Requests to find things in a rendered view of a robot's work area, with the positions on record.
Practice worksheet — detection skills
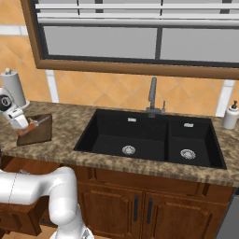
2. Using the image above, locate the black cupboard door handle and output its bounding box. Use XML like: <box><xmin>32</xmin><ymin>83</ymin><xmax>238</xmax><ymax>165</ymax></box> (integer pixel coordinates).
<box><xmin>147</xmin><ymin>197</ymin><xmax>154</xmax><ymax>225</ymax></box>
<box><xmin>133</xmin><ymin>194</ymin><xmax>140</xmax><ymax>223</ymax></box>

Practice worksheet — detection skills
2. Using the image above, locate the grey dishwasher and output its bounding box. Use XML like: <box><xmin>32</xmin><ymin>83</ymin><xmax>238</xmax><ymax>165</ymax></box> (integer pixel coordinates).
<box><xmin>214</xmin><ymin>188</ymin><xmax>239</xmax><ymax>239</ymax></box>

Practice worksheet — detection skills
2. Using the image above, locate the grey sink tap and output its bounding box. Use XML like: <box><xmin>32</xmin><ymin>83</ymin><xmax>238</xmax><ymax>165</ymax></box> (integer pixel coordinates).
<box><xmin>145</xmin><ymin>76</ymin><xmax>167</xmax><ymax>119</ymax></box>

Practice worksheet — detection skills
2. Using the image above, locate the white soap dispenser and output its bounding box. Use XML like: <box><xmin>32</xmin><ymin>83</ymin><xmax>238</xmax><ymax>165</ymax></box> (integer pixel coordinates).
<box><xmin>221</xmin><ymin>100</ymin><xmax>239</xmax><ymax>131</ymax></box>

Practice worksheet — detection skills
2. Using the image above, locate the wooden panel under sink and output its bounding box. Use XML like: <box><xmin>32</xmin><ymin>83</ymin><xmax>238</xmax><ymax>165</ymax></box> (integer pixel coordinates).
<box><xmin>92</xmin><ymin>167</ymin><xmax>202</xmax><ymax>196</ymax></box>

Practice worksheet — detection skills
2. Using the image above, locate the dark brown cutting board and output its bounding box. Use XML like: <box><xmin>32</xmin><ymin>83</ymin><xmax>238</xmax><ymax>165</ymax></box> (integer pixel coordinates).
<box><xmin>16</xmin><ymin>113</ymin><xmax>53</xmax><ymax>148</ymax></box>

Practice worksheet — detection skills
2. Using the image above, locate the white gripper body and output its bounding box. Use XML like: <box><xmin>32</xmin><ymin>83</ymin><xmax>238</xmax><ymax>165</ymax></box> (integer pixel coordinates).
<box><xmin>7</xmin><ymin>107</ymin><xmax>31</xmax><ymax>131</ymax></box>

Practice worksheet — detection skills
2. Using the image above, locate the black double sink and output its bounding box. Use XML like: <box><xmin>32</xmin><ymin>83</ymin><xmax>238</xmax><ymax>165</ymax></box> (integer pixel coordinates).
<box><xmin>72</xmin><ymin>107</ymin><xmax>228</xmax><ymax>171</ymax></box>

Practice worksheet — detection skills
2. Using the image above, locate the wooden framed window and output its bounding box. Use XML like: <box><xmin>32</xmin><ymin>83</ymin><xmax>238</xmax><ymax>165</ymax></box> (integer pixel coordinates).
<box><xmin>21</xmin><ymin>0</ymin><xmax>239</xmax><ymax>81</ymax></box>

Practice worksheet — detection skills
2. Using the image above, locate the open wooden drawer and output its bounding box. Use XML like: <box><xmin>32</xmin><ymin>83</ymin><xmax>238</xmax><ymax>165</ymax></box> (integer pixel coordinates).
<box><xmin>0</xmin><ymin>155</ymin><xmax>64</xmax><ymax>238</ymax></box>

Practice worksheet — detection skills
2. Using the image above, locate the wooden cupboard door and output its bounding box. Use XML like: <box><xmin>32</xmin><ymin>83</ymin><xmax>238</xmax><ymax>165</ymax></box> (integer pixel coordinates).
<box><xmin>77</xmin><ymin>182</ymin><xmax>145</xmax><ymax>239</ymax></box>
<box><xmin>142</xmin><ymin>190</ymin><xmax>229</xmax><ymax>239</ymax></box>

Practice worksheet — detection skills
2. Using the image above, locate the knife with orange handle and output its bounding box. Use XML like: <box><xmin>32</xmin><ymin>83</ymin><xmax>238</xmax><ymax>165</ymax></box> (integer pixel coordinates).
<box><xmin>17</xmin><ymin>115</ymin><xmax>51</xmax><ymax>137</ymax></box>

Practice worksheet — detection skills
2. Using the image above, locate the white paper towel roll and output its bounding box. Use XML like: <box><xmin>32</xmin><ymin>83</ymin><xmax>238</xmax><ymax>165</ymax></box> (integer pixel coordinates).
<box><xmin>0</xmin><ymin>67</ymin><xmax>31</xmax><ymax>109</ymax></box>

